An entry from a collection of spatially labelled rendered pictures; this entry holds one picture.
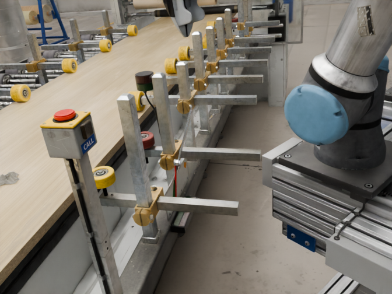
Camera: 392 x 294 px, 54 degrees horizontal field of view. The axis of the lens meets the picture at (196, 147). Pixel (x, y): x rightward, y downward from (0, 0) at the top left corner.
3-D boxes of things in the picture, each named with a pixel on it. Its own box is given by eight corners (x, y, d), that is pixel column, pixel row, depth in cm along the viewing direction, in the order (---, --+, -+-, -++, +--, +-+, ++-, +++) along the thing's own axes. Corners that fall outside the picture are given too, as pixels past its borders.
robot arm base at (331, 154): (397, 150, 87) (404, 109, 82) (363, 178, 78) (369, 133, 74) (335, 132, 97) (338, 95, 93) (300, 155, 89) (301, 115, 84)
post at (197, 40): (210, 133, 185) (201, 30, 163) (208, 136, 182) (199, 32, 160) (203, 133, 186) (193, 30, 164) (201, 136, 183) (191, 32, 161)
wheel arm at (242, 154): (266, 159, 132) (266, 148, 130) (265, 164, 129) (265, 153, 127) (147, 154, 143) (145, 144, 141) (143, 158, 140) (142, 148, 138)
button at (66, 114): (80, 116, 75) (79, 108, 74) (70, 125, 71) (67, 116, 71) (62, 116, 76) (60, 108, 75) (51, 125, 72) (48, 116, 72)
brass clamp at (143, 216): (167, 200, 122) (164, 186, 120) (152, 227, 111) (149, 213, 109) (148, 198, 124) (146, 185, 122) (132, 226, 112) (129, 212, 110)
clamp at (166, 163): (185, 151, 142) (183, 139, 140) (174, 171, 131) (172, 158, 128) (170, 151, 144) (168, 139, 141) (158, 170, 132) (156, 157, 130)
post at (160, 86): (182, 197, 143) (165, 71, 121) (179, 203, 140) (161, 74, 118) (172, 196, 144) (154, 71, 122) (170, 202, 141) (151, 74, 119)
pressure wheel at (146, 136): (160, 157, 145) (156, 130, 139) (153, 168, 138) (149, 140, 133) (140, 157, 147) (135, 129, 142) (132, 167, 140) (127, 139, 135)
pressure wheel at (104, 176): (114, 192, 127) (107, 161, 122) (124, 202, 121) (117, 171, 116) (91, 201, 123) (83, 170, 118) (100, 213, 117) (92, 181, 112)
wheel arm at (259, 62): (268, 65, 192) (268, 57, 190) (267, 66, 189) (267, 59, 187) (172, 66, 205) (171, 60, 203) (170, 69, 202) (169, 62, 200)
